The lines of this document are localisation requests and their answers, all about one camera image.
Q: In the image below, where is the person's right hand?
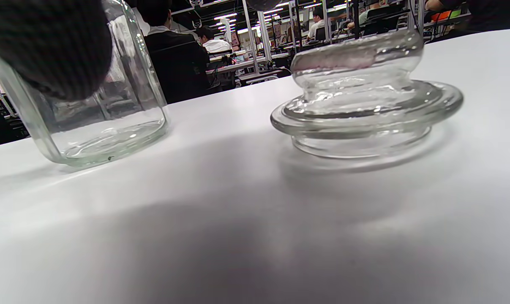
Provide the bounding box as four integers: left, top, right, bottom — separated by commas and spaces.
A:
0, 0, 113, 101

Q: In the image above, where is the clear glass jar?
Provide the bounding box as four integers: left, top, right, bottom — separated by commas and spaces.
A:
0, 0, 171, 167

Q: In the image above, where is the clear glass jar lid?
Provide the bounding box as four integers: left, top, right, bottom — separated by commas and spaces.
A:
270, 29, 464, 160

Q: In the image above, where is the white workbench frame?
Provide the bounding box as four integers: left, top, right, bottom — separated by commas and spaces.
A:
237, 0, 290, 86

